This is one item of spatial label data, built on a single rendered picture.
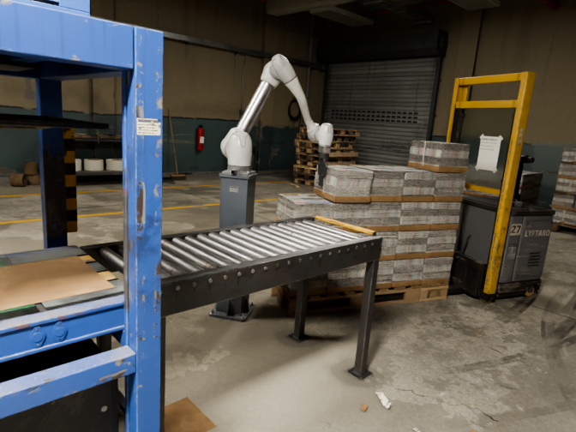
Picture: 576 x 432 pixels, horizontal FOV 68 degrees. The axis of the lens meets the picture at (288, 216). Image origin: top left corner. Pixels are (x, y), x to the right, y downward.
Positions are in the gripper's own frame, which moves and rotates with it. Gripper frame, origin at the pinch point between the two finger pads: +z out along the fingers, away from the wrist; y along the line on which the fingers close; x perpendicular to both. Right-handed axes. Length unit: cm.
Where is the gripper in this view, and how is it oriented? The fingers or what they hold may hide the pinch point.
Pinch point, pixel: (321, 181)
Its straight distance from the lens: 316.2
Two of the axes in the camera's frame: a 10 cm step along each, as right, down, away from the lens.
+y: -3.7, -2.2, 9.0
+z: -1.0, 9.8, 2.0
